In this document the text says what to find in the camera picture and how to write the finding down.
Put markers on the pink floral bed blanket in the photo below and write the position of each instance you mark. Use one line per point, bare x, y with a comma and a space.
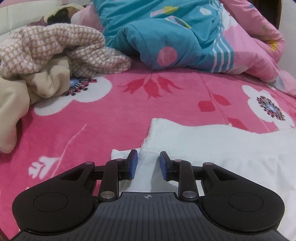
104, 120

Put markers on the pink checked blanket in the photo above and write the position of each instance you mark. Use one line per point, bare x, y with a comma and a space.
46, 44

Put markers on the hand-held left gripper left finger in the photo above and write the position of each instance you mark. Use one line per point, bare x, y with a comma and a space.
133, 164

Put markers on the pink and white headboard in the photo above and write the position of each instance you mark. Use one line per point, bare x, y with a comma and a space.
13, 18

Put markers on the white sweatshirt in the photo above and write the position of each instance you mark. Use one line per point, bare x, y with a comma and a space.
208, 143

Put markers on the wooden door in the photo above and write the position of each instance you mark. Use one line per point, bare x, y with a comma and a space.
275, 14

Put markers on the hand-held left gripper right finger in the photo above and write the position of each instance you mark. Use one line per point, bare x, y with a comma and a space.
163, 165

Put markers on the purple pillow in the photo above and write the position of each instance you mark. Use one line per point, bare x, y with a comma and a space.
39, 23

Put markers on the blue and pink floral quilt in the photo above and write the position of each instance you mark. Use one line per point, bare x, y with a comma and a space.
150, 27

